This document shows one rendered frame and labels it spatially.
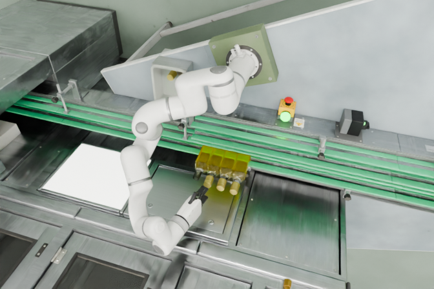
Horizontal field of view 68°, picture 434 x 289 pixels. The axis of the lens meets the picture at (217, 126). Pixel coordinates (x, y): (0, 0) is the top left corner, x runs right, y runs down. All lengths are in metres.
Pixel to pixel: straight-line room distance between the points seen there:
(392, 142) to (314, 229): 0.49
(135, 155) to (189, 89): 0.30
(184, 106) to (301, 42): 0.55
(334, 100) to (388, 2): 0.44
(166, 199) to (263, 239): 0.45
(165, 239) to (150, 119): 0.42
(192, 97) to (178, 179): 0.59
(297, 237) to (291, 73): 0.70
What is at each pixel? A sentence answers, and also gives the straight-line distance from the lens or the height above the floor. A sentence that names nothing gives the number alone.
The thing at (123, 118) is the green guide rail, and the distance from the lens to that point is 1.69.
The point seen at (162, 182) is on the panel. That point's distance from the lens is 1.58.
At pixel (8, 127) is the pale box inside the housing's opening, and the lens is 2.06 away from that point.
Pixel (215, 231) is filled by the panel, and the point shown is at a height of 1.29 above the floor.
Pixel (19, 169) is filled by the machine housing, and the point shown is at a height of 1.22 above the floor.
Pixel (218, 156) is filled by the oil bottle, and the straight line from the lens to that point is 1.47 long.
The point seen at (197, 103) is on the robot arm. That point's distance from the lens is 1.11.
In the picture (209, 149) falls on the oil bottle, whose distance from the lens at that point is 1.49.
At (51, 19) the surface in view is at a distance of 2.42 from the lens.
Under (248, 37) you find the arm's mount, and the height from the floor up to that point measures 0.82.
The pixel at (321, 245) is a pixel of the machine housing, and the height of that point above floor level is 1.20.
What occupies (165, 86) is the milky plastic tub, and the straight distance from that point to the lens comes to 1.64.
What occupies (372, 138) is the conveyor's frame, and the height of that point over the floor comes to 0.83.
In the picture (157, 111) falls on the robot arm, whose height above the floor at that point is 1.21.
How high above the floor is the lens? 2.00
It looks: 47 degrees down
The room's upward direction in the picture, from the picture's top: 156 degrees counter-clockwise
